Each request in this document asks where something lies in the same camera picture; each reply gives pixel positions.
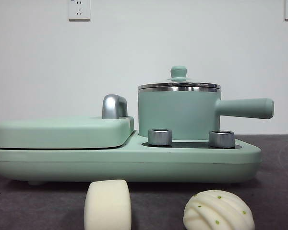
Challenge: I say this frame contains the silver control knob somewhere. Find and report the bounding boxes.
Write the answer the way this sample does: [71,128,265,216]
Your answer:
[147,128,173,147]
[208,130,236,148]

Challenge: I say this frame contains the smooth white steamed bun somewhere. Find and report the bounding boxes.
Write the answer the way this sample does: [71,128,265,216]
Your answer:
[84,179,132,230]

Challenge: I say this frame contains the mint green breakfast machine base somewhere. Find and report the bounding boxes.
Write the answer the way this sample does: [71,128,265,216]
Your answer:
[0,140,263,186]

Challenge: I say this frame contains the mint green griddle lid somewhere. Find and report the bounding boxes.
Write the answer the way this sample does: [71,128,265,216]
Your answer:
[0,115,135,150]

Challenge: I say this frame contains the glass pot lid green knob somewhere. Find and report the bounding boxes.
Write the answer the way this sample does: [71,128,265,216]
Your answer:
[137,66,221,89]

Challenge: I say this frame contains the black control panel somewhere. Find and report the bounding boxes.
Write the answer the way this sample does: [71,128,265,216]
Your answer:
[142,141,242,149]

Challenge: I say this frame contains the ridged white green-speckled bun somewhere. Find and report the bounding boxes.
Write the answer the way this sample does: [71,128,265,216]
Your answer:
[183,189,256,230]

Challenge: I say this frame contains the silver griddle lid handle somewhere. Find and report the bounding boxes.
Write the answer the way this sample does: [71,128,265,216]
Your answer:
[102,94,129,120]

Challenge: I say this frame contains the mint green handled pot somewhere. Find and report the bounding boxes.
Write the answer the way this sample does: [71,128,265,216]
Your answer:
[137,83,275,141]

